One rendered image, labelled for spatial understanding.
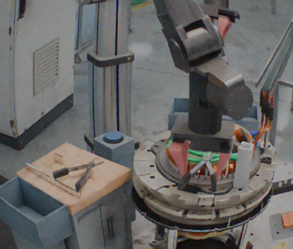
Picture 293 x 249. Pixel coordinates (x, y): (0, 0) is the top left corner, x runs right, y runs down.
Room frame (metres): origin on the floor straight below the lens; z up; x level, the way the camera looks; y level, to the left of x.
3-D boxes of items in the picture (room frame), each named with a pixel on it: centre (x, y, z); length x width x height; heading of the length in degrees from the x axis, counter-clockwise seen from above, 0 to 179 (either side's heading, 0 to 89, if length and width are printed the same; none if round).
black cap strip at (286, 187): (1.31, -0.46, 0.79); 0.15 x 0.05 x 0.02; 98
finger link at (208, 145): (0.80, -0.11, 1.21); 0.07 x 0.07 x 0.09; 76
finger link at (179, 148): (0.81, -0.08, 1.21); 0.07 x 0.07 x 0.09; 76
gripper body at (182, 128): (0.81, -0.09, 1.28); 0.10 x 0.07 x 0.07; 76
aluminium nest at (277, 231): (1.08, -0.41, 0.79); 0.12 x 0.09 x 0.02; 0
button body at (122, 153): (1.20, 0.08, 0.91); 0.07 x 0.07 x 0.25; 45
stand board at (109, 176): (0.98, 0.16, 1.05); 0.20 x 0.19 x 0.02; 144
